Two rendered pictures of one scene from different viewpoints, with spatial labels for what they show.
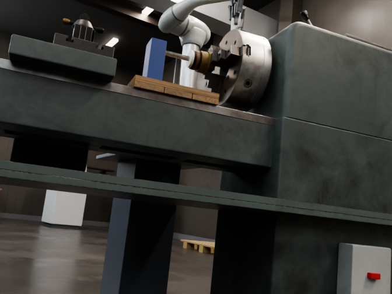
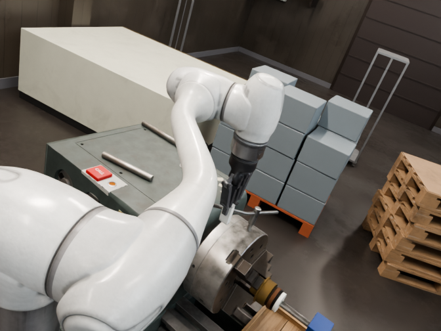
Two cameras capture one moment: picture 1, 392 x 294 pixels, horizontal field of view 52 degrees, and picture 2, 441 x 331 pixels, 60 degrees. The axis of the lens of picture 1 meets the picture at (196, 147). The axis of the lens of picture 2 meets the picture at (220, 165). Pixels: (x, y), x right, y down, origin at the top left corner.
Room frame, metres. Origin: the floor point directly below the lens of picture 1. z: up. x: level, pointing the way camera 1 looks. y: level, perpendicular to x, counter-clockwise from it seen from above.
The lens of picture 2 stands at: (2.35, 0.52, 1.95)
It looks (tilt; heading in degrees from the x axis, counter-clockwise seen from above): 27 degrees down; 228
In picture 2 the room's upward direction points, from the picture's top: 19 degrees clockwise
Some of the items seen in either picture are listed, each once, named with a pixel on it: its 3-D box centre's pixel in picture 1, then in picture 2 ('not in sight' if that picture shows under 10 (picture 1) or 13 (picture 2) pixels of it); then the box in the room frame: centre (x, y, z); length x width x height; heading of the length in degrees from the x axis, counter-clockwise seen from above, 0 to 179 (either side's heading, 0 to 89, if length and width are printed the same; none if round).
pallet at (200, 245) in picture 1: (225, 249); not in sight; (6.25, -0.61, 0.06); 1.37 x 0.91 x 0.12; 31
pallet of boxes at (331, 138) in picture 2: not in sight; (285, 146); (-0.41, -1.72, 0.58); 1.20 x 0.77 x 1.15; 119
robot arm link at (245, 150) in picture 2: not in sight; (248, 144); (1.71, -0.11, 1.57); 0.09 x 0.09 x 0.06
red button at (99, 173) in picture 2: not in sight; (99, 173); (1.94, -0.47, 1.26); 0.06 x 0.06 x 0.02; 21
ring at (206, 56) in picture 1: (202, 62); (265, 291); (1.52, 0.01, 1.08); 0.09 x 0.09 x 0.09; 21
